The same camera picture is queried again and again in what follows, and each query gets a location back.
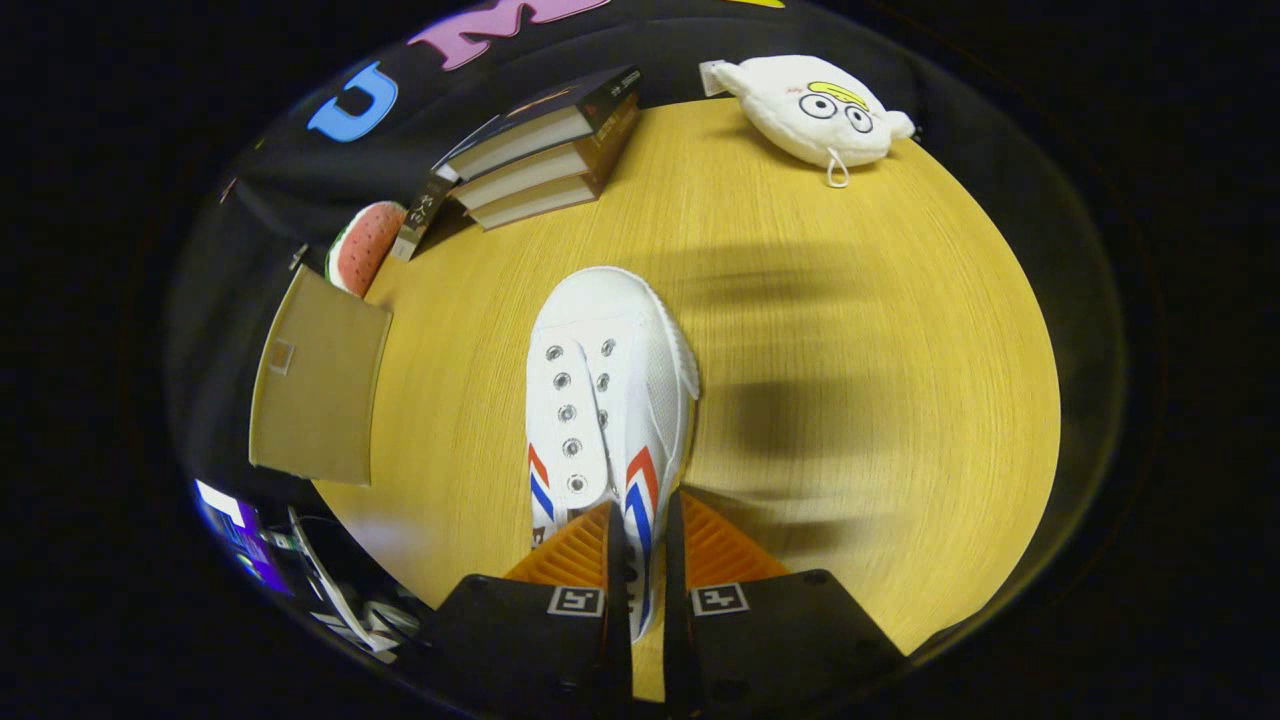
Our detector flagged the black backdrop cloth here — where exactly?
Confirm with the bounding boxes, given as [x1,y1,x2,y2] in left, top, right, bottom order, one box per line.
[165,0,961,481]

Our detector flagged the watermelon slice plush toy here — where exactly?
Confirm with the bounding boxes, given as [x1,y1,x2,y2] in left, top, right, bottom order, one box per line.
[325,200,409,299]

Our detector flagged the white plush toy with eyes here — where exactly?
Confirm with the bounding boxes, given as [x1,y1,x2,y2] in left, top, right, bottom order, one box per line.
[700,54,917,189]

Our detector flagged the black cover book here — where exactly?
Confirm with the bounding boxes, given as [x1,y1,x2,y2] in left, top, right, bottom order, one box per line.
[435,66,643,183]

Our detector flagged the white canvas shoe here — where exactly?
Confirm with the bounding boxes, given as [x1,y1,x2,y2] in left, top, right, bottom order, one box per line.
[525,266,701,643]

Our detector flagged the beige fabric storage box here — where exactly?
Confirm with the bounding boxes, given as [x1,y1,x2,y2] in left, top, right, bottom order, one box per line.
[248,265,394,488]

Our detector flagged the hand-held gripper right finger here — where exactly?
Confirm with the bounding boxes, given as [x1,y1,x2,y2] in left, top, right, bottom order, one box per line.
[662,487,911,716]

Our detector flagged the brown cover book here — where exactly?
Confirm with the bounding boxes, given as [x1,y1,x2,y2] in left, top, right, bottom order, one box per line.
[450,95,641,213]
[468,150,623,232]

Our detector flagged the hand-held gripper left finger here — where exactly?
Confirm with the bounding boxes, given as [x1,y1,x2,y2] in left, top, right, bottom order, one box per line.
[415,500,633,711]

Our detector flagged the white cables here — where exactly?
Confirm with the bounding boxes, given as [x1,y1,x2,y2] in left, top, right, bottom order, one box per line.
[288,505,426,656]

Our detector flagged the white portrait cover book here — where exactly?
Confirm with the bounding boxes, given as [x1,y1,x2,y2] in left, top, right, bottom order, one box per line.
[388,165,461,263]

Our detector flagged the lit computer screen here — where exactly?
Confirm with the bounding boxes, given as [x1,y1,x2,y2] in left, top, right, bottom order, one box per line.
[192,478,293,598]

